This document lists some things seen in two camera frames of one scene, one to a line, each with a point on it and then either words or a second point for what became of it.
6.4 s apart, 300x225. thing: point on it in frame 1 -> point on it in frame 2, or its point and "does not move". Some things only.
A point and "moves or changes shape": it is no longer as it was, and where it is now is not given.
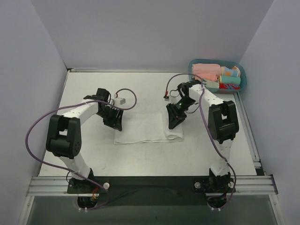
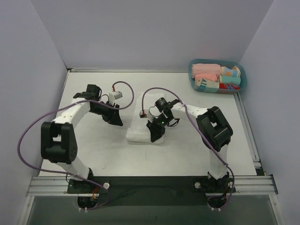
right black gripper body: x=176 y=111 -> x=157 y=127
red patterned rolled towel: x=225 y=86 does not move
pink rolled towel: x=198 y=68 does not move
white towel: x=146 y=127 moves or changes shape
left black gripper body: x=112 y=114 does not move
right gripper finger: x=173 y=120 -> x=155 y=133
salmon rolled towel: x=213 y=77 does not move
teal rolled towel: x=230 y=79 does not move
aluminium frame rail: x=58 y=186 does not move
